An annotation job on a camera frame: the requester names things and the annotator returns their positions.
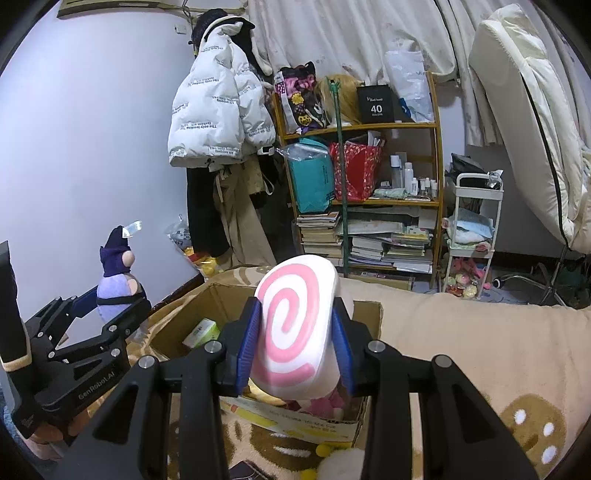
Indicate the cream curtain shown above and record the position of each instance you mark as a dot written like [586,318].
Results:
[346,32]

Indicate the black box with white print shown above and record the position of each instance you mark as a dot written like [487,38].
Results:
[374,106]

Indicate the light green pouch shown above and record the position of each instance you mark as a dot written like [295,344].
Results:
[390,192]

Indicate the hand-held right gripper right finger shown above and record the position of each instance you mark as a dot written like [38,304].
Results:
[344,350]

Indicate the dark hanging garment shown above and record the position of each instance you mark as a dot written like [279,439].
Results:
[277,198]

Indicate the pink swirl roll plush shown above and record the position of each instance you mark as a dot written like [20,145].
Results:
[291,323]

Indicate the white and black plush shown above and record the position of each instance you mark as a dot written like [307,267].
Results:
[344,464]

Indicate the pink bear plush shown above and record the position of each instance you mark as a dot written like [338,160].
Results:
[323,406]

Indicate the purple hooded doll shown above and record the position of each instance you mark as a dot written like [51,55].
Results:
[115,290]

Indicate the pile of books and papers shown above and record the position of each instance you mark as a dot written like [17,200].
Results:
[383,249]

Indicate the wooden shelf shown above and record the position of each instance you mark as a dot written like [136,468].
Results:
[369,128]

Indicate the green packet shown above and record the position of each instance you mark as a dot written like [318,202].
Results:
[203,332]

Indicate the yellow packets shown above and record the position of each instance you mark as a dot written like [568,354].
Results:
[203,263]

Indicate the pile of pink toys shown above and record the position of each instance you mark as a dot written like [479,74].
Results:
[464,277]

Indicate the red shopping bag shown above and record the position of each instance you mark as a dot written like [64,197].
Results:
[355,170]

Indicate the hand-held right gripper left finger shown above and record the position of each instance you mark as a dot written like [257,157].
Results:
[247,341]

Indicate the beige coat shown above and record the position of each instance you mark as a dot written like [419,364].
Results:
[244,230]

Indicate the small black box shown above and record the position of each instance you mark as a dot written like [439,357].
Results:
[249,473]

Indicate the stack of old books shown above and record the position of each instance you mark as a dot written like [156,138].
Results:
[318,235]

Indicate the teal shopping bag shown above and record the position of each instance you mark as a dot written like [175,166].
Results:
[311,180]

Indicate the printed cartoon bag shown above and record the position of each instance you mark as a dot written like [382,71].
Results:
[295,101]

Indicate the beige printed blanket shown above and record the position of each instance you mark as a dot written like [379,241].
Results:
[461,332]

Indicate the clear plastic bag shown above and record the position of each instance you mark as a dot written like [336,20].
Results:
[179,233]

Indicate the blue and white cloths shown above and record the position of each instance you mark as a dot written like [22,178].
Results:
[471,226]

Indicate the printed cardboard box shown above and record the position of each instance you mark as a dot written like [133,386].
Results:
[323,427]

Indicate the black hooded garment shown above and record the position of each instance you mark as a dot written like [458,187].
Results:
[207,21]

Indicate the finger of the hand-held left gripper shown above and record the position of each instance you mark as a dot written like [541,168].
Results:
[120,330]
[60,314]

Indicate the blond wig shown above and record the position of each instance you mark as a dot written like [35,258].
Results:
[351,106]

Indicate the white puffer jacket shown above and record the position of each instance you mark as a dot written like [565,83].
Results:
[212,101]

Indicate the group of white cosmetic bottles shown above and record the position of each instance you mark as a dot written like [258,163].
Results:
[408,177]

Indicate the cream padded recliner chair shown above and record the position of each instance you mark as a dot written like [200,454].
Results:
[517,92]

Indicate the white plastic bag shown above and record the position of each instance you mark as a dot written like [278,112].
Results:
[408,78]

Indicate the person's left hand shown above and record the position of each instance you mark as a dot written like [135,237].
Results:
[46,433]

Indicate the green pole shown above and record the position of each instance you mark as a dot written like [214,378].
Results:
[341,184]

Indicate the white trolley cart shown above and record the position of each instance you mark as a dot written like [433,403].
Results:
[478,193]

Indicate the black coat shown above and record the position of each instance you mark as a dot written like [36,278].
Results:
[203,217]

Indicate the black bag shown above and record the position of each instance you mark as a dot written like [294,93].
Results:
[461,166]

